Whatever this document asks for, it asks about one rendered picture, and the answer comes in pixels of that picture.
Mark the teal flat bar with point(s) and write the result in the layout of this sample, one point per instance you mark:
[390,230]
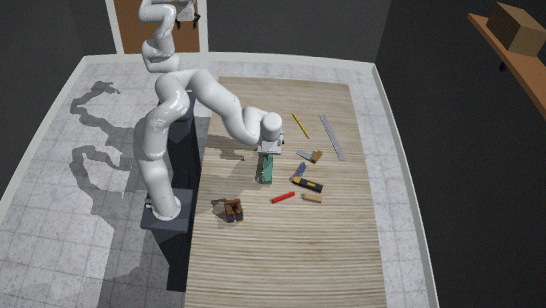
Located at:
[267,169]

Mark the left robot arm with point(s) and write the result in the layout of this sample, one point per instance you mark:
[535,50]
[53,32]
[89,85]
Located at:
[156,51]

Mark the black sliding bevel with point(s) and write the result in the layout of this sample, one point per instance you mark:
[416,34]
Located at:
[306,183]

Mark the grey metal ruler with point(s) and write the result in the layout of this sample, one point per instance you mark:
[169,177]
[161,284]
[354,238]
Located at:
[332,138]

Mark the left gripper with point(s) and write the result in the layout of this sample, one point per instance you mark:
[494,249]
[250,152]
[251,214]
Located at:
[187,13]

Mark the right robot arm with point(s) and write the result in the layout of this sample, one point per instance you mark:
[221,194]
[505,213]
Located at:
[242,125]

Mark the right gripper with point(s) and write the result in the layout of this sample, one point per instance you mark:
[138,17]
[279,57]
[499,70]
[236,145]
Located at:
[280,140]

